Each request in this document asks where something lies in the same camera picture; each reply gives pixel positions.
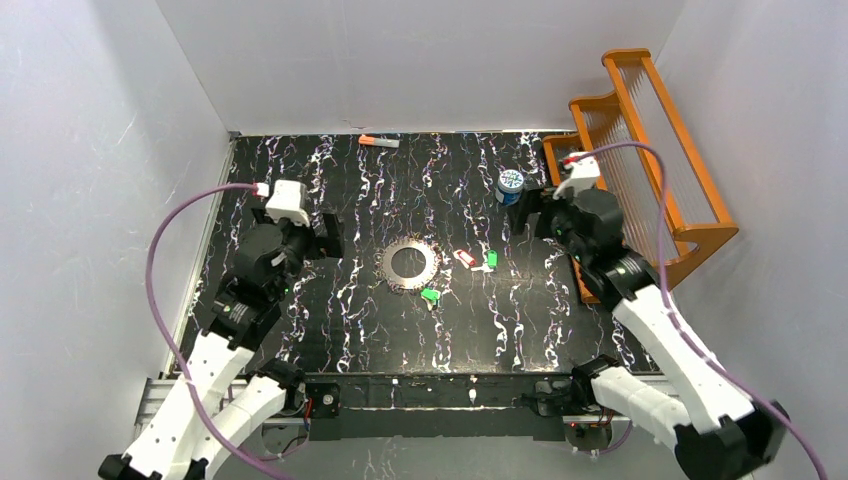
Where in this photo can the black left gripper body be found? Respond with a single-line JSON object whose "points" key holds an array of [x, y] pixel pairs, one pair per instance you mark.
{"points": [[303, 234]]}

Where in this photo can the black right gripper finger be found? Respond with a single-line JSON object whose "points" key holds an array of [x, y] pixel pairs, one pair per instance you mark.
{"points": [[546, 192], [519, 212]]}

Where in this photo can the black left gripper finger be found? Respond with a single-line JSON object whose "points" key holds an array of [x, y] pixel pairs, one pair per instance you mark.
{"points": [[260, 215], [333, 243]]}

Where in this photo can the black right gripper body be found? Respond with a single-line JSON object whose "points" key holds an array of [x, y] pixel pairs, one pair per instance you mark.
{"points": [[542, 216]]}

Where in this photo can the green tagged key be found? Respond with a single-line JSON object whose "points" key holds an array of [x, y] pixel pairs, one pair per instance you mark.
{"points": [[491, 260], [431, 297]]}

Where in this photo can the round metal key organizer disc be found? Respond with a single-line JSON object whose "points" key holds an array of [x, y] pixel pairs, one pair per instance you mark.
{"points": [[408, 264]]}

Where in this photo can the red tagged key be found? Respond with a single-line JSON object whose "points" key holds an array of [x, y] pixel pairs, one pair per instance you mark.
{"points": [[465, 258]]}

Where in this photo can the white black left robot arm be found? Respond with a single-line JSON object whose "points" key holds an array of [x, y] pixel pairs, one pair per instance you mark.
{"points": [[184, 440]]}

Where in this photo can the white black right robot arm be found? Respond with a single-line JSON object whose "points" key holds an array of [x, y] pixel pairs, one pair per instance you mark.
{"points": [[713, 428]]}

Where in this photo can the blue white paint jar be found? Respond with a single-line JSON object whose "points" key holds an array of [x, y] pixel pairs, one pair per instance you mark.
{"points": [[509, 187]]}

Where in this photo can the orange wooden tiered rack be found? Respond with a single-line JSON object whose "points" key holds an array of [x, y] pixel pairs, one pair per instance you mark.
{"points": [[651, 164]]}

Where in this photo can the orange white marker pen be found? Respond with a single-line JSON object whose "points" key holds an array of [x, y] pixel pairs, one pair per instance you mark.
{"points": [[378, 142]]}

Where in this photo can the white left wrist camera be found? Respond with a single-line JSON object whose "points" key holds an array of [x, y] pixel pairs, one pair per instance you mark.
{"points": [[284, 199]]}

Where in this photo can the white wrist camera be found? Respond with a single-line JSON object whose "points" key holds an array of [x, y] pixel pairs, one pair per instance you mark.
{"points": [[284, 199], [582, 173]]}

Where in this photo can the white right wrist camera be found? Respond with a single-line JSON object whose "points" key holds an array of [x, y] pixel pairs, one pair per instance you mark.
{"points": [[582, 173]]}

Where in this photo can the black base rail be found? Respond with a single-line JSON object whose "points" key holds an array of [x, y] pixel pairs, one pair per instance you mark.
{"points": [[542, 406]]}

